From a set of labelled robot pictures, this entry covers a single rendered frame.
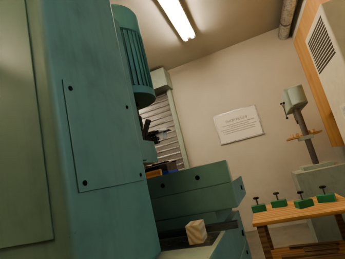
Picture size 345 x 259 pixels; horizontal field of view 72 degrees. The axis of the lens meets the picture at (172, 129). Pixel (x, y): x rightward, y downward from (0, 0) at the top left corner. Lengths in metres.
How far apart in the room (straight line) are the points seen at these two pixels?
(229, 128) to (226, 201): 3.06
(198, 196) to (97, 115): 0.33
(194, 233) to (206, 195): 0.12
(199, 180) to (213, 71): 3.35
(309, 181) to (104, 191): 2.45
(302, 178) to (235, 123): 1.35
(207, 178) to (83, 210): 0.34
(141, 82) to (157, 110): 3.25
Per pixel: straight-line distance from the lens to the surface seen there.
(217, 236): 0.56
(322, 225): 2.80
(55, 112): 0.37
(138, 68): 0.75
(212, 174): 0.61
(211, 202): 0.62
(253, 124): 3.62
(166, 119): 3.88
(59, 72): 0.40
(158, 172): 0.78
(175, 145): 3.78
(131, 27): 0.82
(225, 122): 3.65
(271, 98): 3.71
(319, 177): 2.73
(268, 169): 3.61
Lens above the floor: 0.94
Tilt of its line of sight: 11 degrees up
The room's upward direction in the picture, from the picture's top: 13 degrees counter-clockwise
